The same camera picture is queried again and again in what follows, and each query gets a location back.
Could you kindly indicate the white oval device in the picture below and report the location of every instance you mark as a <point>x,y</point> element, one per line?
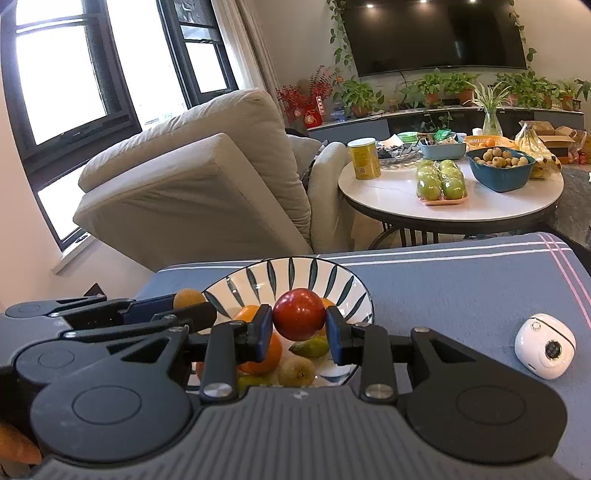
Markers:
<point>545,346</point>

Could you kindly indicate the red flower arrangement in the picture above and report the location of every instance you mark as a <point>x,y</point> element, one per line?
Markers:
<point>307,101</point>

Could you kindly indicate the blue bowl of longans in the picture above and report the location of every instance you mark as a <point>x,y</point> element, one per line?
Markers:
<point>501,177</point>

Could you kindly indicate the red apple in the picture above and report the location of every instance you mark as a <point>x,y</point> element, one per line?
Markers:
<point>299,314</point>

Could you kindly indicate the beige curtain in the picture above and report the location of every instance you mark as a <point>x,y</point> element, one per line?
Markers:
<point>258,41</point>

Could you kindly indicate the glass vase with plant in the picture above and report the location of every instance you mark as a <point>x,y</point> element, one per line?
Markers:
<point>491,120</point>

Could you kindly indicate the blue striped tablecloth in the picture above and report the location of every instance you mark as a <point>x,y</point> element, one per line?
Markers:
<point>438,286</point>

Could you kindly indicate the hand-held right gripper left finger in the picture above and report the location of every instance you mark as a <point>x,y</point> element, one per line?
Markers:
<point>265,339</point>

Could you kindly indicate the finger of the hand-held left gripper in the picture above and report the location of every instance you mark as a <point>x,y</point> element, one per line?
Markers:
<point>194,318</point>
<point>147,308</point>

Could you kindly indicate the dark marble counter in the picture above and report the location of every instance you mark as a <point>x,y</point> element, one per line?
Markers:
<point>575,198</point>

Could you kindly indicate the grey television cabinet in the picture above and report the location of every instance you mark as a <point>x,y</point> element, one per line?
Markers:
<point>364,124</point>

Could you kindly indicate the glass snack dish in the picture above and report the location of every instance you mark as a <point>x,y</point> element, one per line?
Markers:
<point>399,152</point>

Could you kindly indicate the beige armchair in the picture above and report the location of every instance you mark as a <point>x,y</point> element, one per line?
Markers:
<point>198,184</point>

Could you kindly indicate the orange plastic basket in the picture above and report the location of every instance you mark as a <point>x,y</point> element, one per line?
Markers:
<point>482,141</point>

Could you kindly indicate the yellow can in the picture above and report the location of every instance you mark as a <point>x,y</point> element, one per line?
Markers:
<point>364,159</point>

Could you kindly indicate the round white table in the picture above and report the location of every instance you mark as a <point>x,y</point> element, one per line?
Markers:
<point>397,198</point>

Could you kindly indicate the bunch of bananas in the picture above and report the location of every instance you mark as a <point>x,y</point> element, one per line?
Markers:
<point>538,147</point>

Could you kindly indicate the brown kiwi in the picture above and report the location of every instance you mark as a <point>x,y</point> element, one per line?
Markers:
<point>188,297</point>
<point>298,371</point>

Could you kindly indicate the person's left hand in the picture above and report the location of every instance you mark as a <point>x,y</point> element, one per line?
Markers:
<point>18,445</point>

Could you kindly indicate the pack of green apples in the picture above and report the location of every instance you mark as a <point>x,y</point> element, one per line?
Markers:
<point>441,182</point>

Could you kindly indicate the potted green plant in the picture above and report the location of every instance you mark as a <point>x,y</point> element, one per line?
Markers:
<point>436,87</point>
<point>524,87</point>
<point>359,97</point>
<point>572,94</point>

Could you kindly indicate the black wall television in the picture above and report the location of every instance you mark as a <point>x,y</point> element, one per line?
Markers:
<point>434,34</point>

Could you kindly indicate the large orange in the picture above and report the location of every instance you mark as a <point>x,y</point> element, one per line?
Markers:
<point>268,357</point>

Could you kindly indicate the black framed window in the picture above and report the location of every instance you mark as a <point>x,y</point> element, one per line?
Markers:
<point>64,83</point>
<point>198,46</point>

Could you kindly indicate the teal plastic basket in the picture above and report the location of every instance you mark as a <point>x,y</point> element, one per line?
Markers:
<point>443,148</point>

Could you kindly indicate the trailing green vine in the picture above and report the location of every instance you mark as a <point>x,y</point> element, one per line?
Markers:
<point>339,37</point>

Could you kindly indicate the striped white ceramic bowl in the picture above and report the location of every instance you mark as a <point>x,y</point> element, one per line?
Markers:
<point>300,277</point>

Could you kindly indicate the black wall socket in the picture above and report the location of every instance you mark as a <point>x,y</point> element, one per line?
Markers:
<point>94,290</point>

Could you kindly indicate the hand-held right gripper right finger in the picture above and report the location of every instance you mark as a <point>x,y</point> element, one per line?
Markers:
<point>333,341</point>

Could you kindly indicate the cardboard box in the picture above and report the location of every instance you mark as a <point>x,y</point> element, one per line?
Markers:
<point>561,138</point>

